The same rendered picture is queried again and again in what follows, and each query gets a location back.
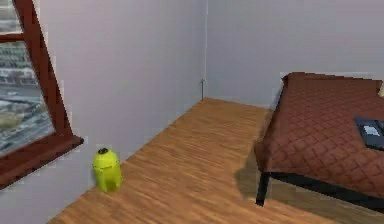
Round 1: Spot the bed with red-brown quilt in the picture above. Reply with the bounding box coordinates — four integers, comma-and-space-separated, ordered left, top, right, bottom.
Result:
253, 71, 384, 214

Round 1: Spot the red-brown framed window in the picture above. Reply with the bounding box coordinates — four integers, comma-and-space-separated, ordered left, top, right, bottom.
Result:
0, 0, 85, 190

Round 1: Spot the dark blue laptop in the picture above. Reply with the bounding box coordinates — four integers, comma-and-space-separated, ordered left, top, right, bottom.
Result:
353, 115, 384, 152

